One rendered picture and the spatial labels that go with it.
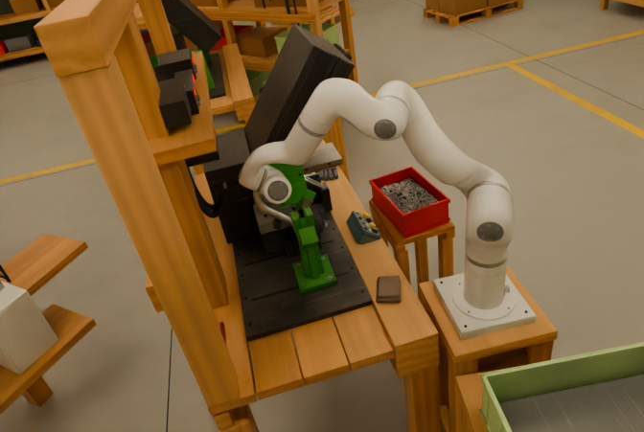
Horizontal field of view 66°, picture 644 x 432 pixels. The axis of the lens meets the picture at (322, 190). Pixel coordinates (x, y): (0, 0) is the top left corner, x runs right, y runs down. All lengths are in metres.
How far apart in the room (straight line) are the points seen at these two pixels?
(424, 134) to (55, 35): 0.85
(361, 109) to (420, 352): 0.76
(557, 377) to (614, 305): 1.56
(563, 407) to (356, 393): 1.24
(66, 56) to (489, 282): 1.21
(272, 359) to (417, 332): 0.44
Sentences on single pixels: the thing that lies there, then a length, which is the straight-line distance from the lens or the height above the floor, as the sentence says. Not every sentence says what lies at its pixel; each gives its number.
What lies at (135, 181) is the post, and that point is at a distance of 1.06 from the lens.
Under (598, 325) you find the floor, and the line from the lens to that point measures 2.89.
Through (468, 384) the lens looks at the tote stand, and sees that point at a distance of 1.58.
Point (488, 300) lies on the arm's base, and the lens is 1.60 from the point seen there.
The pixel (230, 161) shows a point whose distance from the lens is 1.87.
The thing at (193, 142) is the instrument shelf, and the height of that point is 1.54.
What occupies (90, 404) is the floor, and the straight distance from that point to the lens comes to 2.99.
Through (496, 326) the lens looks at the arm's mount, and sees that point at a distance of 1.61.
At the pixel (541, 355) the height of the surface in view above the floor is 0.74.
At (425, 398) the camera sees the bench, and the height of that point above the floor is 0.60.
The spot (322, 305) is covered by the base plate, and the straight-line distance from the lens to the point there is 1.66.
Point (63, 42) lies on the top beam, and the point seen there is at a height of 1.91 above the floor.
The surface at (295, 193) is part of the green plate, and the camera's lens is 1.83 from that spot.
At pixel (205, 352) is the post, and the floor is 1.09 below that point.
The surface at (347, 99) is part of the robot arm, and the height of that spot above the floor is 1.60.
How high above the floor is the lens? 2.07
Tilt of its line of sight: 32 degrees down
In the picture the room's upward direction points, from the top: 10 degrees counter-clockwise
